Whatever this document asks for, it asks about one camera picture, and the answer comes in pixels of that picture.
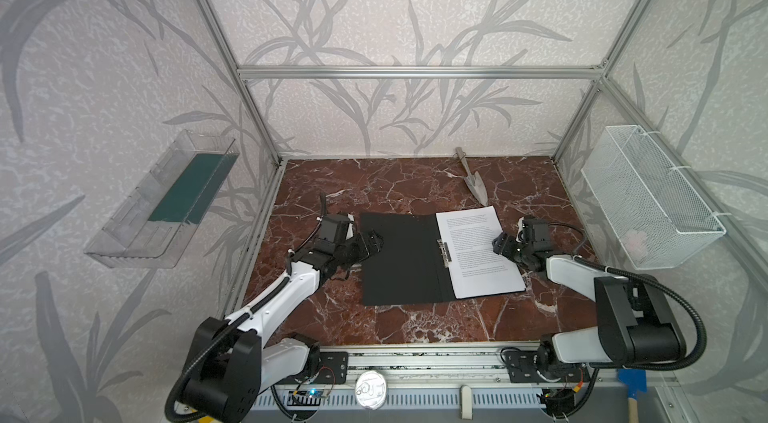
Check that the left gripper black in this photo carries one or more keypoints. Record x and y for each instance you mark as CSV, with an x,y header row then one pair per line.
x,y
358,244

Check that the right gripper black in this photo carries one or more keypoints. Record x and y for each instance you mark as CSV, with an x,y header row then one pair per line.
x,y
510,246

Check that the black folder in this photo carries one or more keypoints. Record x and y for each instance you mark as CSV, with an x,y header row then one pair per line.
x,y
409,269

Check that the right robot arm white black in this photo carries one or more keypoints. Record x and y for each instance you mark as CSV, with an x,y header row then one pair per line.
x,y
640,323

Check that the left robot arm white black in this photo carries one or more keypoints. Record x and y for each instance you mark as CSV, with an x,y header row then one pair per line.
x,y
231,361

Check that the metal lever clip mechanism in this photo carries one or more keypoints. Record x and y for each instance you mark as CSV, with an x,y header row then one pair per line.
x,y
445,253

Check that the metal garden trowel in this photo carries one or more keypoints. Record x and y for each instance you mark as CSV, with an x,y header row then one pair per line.
x,y
473,180

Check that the pink object in basket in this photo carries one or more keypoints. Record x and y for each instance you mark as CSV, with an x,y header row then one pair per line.
x,y
635,244

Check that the round metal can lid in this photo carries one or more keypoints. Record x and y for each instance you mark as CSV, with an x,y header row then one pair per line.
x,y
371,390

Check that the green circuit board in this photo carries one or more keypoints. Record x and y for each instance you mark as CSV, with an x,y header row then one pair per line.
x,y
310,397

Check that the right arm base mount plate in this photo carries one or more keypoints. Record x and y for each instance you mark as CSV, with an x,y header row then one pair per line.
x,y
525,366

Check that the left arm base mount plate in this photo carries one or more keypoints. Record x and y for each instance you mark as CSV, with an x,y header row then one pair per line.
x,y
326,367

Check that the white wire mesh basket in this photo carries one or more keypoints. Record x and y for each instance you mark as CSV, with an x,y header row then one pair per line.
x,y
638,187

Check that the blue shovel wooden handle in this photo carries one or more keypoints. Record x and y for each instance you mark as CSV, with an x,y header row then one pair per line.
x,y
635,381

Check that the clear plastic wall tray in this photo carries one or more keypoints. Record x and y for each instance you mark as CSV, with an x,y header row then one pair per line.
x,y
152,228

